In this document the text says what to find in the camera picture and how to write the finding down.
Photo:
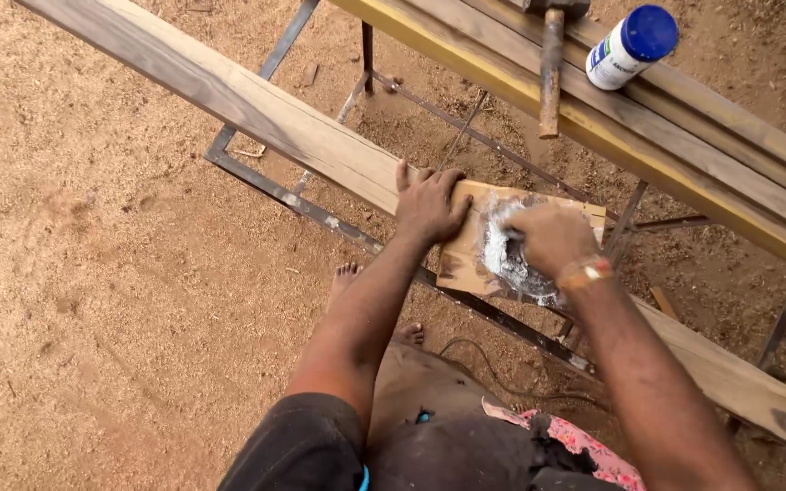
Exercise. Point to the person's left hand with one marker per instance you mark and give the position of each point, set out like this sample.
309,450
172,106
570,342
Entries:
428,208

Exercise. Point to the person's right hand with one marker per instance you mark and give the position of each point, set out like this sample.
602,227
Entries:
557,235

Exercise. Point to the person's right fingers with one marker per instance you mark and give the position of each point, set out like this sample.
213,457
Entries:
517,223

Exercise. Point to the brown cardboard piece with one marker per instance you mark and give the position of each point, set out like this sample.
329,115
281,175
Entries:
462,262

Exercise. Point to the white paste blob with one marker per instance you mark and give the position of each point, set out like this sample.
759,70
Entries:
495,254

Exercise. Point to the orange wrist band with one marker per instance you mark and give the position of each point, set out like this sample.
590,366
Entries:
585,273

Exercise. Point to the person's right foot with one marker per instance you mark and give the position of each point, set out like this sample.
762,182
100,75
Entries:
410,334

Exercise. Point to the person's foot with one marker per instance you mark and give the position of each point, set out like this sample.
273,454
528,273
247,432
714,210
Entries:
410,334
344,279

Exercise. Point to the small wood scrap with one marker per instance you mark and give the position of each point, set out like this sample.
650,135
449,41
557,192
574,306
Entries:
309,73
664,302

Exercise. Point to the person's left foot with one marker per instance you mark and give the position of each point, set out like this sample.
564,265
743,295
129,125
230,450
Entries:
344,279

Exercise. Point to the white bottle with blue cap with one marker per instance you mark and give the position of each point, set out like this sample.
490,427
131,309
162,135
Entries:
621,54

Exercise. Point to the person's brown trousers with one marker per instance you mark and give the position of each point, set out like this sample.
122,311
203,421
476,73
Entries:
434,409

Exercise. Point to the thin brown wooden batten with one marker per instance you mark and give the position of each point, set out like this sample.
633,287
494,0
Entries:
720,129

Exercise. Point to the pink floral cloth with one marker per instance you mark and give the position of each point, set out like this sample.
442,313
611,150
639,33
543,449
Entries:
587,447

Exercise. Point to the long grey-brown wooden plank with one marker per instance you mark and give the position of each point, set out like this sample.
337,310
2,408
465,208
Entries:
263,102

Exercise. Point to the person's black shirt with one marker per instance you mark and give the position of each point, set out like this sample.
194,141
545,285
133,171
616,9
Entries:
297,447

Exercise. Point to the rusty metal frame stand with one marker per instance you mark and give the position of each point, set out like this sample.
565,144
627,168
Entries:
263,182

